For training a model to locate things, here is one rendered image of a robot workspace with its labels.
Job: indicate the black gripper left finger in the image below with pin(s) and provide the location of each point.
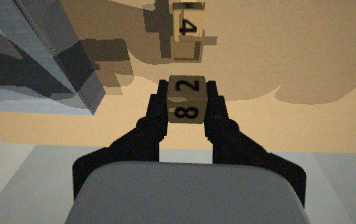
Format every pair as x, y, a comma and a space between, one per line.
143, 141

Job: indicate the tan cube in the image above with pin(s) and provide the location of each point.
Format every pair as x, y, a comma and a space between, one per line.
186, 99
188, 22

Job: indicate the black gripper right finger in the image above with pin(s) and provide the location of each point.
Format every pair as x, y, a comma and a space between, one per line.
231, 146

